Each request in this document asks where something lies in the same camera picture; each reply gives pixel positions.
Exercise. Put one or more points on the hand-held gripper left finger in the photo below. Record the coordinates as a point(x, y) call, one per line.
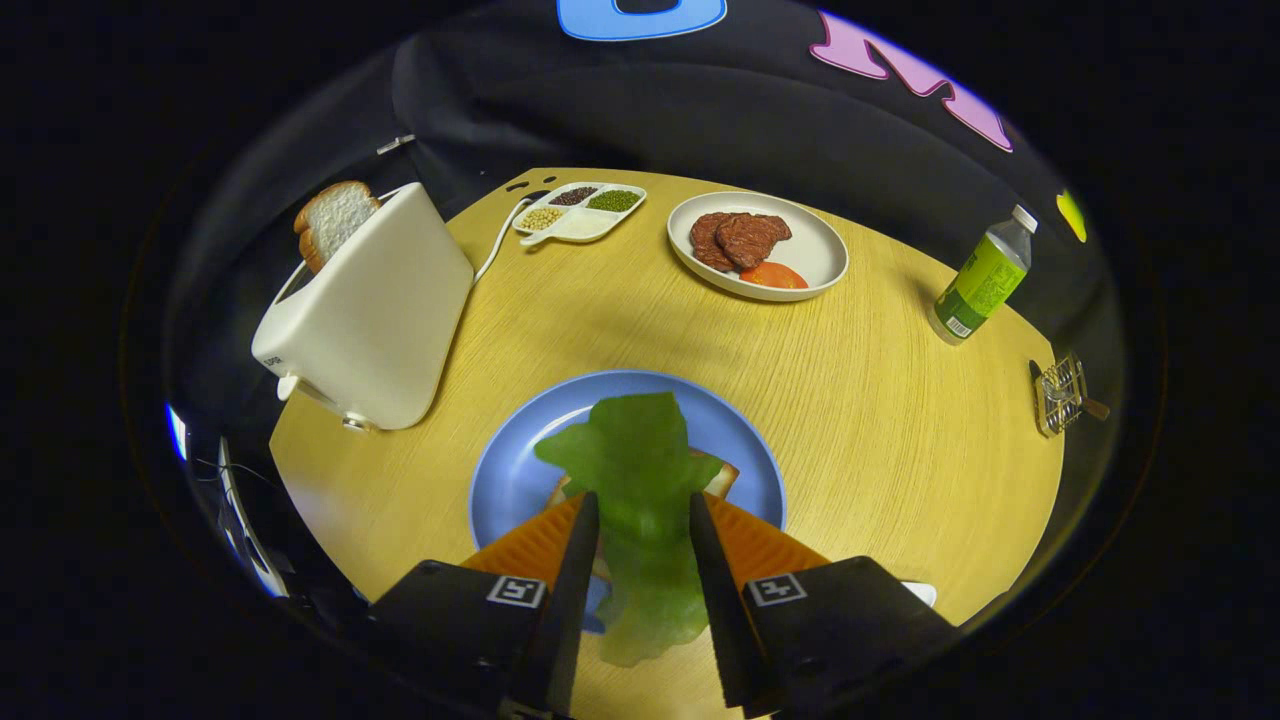
point(580, 600)

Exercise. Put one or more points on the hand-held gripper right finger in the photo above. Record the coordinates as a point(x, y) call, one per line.
point(715, 600)

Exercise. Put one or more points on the green lettuce leaf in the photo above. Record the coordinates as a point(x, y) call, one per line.
point(645, 470)

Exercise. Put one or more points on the plain white bread slice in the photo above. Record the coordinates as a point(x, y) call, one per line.
point(335, 215)

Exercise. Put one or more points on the bread slice with ham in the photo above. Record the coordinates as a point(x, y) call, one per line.
point(722, 477)

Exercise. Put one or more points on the blue round plate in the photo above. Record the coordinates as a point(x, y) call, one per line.
point(510, 480)

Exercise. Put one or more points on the white square plate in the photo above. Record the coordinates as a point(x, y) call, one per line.
point(920, 593)

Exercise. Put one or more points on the red tomato slice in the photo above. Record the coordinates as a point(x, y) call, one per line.
point(775, 276)

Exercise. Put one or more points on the brown meat slice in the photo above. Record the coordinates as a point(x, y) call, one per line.
point(750, 238)
point(703, 245)

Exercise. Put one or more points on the white toaster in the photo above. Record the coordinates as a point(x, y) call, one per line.
point(380, 300)

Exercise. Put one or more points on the cream round plate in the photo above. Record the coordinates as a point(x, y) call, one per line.
point(815, 245)

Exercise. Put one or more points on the white divided dish of beans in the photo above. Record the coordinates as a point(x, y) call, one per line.
point(580, 225)

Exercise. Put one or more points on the green label plastic bottle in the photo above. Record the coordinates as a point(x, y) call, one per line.
point(980, 285)

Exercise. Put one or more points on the black backdrop cloth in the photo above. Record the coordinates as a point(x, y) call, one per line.
point(700, 110)

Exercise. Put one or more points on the silver cloth clip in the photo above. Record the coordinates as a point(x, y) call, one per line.
point(395, 144)

